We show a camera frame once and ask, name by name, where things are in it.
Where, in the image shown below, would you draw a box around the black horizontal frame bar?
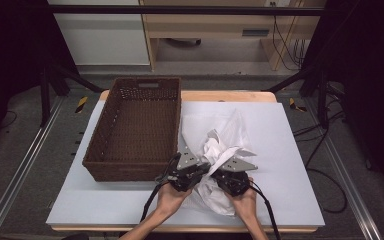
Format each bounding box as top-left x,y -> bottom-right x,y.
46,4 -> 328,16

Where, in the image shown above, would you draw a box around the light wooden desk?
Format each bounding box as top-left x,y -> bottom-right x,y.
139,0 -> 328,72

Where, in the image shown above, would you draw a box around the black hanging desk cables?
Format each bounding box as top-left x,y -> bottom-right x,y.
270,1 -> 307,72

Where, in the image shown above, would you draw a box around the yellow black tape marker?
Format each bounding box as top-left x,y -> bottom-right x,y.
74,95 -> 90,115
287,97 -> 308,114

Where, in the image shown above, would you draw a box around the right hand-held gripper black cable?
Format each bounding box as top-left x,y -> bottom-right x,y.
249,185 -> 283,240

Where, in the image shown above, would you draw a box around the looped black floor cable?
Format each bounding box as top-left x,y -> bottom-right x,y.
292,109 -> 348,215

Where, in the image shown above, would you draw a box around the person's right hand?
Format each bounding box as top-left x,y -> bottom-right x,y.
225,177 -> 258,222

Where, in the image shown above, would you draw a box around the light grey table board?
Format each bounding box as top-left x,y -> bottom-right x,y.
45,99 -> 326,228

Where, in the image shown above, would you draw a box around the wooden table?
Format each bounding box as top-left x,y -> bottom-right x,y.
51,89 -> 318,234

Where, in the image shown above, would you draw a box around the left hand-held gripper black cable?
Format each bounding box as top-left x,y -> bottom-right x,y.
139,153 -> 182,223

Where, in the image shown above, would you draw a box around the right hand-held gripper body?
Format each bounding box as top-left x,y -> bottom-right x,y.
212,156 -> 259,197

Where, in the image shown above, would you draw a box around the white cabinet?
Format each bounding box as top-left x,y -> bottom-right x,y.
47,0 -> 151,66

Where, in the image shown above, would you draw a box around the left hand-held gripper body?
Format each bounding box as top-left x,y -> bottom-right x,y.
166,152 -> 202,193

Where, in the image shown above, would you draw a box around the person's left hand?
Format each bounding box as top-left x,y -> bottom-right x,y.
155,181 -> 193,218

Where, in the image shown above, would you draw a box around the black metal stand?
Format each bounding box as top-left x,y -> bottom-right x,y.
39,62 -> 105,128
265,65 -> 332,130

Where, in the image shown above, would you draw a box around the hand-held gripper black cable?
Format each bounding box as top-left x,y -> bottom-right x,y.
249,185 -> 283,240
139,153 -> 182,223

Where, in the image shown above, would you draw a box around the black curtain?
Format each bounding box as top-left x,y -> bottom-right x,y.
302,0 -> 384,208
0,0 -> 80,160

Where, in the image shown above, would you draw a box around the aluminium floor rail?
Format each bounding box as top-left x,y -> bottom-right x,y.
303,97 -> 384,240
0,95 -> 65,240

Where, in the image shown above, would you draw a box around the white garment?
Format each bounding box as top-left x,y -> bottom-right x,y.
202,129 -> 258,176

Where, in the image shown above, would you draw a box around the brown wicker basket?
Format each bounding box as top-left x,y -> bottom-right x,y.
82,76 -> 183,183

